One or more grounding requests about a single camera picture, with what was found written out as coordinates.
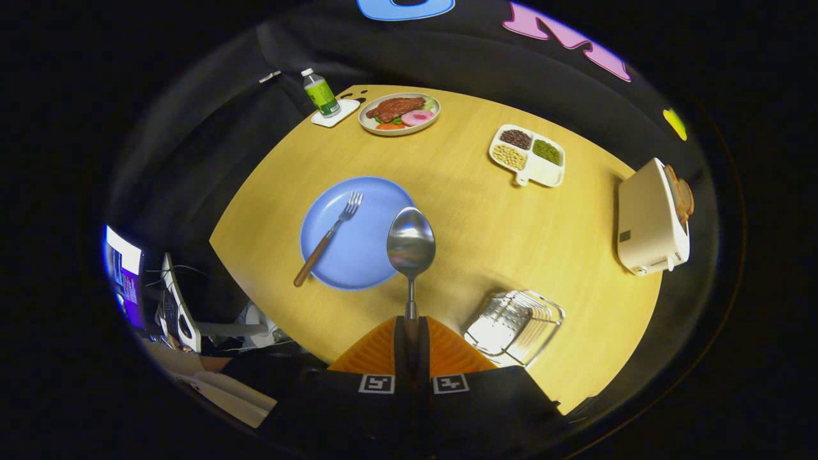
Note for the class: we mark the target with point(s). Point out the black backdrop cloth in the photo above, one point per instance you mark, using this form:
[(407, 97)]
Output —
[(460, 57)]

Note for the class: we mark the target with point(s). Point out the white toaster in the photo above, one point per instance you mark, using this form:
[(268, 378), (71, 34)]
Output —
[(645, 223)]

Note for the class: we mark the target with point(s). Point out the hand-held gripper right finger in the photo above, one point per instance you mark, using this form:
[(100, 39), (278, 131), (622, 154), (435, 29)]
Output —
[(423, 358)]

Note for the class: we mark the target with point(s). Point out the computer monitor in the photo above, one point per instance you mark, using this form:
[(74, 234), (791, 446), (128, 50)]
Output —
[(126, 275)]

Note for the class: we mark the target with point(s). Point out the perforated metal tray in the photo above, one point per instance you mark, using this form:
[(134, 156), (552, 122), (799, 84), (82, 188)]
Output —
[(511, 326)]

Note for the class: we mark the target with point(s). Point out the white square coaster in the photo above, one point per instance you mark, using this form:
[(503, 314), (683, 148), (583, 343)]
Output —
[(345, 110)]

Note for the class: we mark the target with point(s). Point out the white keyboard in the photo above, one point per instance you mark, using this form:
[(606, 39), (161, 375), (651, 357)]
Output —
[(176, 313)]

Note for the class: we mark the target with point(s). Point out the white plastic object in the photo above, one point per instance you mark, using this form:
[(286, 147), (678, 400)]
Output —
[(259, 322)]

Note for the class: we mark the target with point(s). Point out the white divided dish of beans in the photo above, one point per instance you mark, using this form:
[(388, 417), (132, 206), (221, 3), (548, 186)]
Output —
[(543, 172)]

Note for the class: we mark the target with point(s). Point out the green label water bottle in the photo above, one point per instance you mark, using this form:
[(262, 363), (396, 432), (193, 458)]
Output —
[(321, 96)]

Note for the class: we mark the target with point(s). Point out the toast bread slice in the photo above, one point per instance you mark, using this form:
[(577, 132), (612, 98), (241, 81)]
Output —
[(687, 198), (672, 185)]

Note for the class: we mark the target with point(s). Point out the plate of steak and vegetables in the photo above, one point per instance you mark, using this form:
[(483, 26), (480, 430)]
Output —
[(396, 115)]

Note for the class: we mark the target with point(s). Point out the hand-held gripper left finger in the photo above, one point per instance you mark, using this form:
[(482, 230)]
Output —
[(401, 358)]

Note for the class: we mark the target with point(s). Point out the silver clip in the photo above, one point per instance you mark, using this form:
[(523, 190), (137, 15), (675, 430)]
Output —
[(270, 76)]

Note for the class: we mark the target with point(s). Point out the blue round plate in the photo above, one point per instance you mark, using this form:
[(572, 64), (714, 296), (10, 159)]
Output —
[(358, 249)]

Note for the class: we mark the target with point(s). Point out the beige cardboard box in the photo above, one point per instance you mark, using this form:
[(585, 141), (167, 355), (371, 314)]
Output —
[(236, 399)]

